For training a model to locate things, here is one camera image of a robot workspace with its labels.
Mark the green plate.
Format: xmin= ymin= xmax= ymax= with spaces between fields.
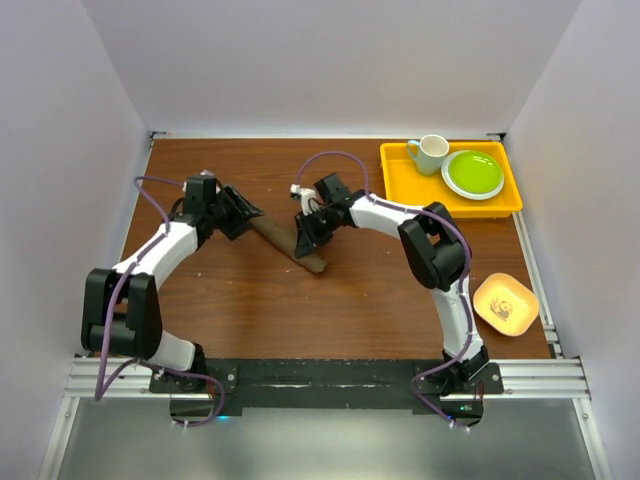
xmin=441 ymin=150 xmax=505 ymax=201

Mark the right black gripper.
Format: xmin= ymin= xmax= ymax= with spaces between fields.
xmin=295 ymin=206 xmax=339 ymax=258

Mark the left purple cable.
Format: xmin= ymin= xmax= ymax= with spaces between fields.
xmin=93 ymin=174 xmax=226 ymax=429

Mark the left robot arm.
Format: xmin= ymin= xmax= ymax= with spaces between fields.
xmin=81 ymin=171 xmax=264 ymax=399

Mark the purple cable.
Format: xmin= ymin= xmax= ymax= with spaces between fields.
xmin=93 ymin=174 xmax=226 ymax=429
xmin=294 ymin=151 xmax=476 ymax=432

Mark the brown cloth napkin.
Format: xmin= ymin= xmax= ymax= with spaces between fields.
xmin=249 ymin=216 xmax=328 ymax=275

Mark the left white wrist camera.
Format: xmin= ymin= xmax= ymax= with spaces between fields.
xmin=182 ymin=169 xmax=216 ymax=192

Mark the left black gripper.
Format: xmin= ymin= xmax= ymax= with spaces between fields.
xmin=207 ymin=184 xmax=262 ymax=241

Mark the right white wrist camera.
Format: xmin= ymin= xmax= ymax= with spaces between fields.
xmin=290 ymin=184 xmax=321 ymax=215

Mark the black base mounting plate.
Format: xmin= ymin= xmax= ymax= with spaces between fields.
xmin=149 ymin=357 xmax=501 ymax=419

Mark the pale green mug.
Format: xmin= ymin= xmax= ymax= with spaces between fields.
xmin=406 ymin=134 xmax=450 ymax=176

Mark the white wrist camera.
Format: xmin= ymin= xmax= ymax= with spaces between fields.
xmin=290 ymin=184 xmax=321 ymax=215
xmin=182 ymin=169 xmax=216 ymax=192

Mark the yellow panda bowl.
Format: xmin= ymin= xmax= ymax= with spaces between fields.
xmin=472 ymin=273 xmax=540 ymax=337

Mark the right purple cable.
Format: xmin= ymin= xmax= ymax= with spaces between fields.
xmin=294 ymin=151 xmax=476 ymax=432

